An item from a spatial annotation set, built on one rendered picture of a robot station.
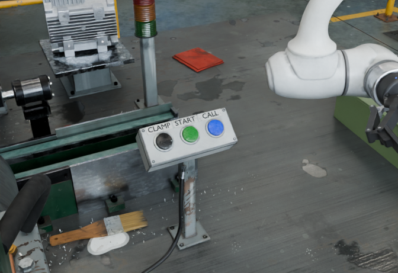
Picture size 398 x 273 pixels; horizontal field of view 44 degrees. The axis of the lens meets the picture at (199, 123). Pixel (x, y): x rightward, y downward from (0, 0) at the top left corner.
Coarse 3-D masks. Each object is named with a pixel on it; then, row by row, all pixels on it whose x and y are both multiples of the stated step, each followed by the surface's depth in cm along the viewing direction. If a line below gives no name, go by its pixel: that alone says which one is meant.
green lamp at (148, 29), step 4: (136, 24) 133; (140, 24) 132; (144, 24) 132; (148, 24) 132; (152, 24) 133; (136, 28) 133; (140, 28) 132; (144, 28) 132; (148, 28) 132; (152, 28) 133; (136, 32) 134; (140, 32) 133; (144, 32) 133; (148, 32) 133; (152, 32) 134; (140, 36) 134; (144, 36) 133; (148, 36) 134
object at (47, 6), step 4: (108, 0) 144; (112, 0) 144; (44, 4) 140; (48, 4) 140; (108, 4) 144; (112, 4) 145; (44, 8) 139; (48, 8) 140; (48, 12) 141; (52, 12) 141; (116, 36) 151; (112, 40) 150; (116, 40) 151; (52, 44) 146; (56, 44) 146; (112, 44) 152; (52, 48) 146; (56, 48) 146; (52, 52) 148; (56, 52) 148
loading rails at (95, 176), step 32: (64, 128) 114; (96, 128) 116; (128, 128) 117; (32, 160) 110; (64, 160) 113; (96, 160) 103; (128, 160) 107; (64, 192) 105; (96, 192) 108; (128, 192) 112
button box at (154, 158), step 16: (208, 112) 90; (224, 112) 91; (144, 128) 86; (160, 128) 87; (176, 128) 88; (224, 128) 90; (144, 144) 85; (176, 144) 86; (192, 144) 87; (208, 144) 88; (224, 144) 89; (144, 160) 88; (160, 160) 85; (176, 160) 87
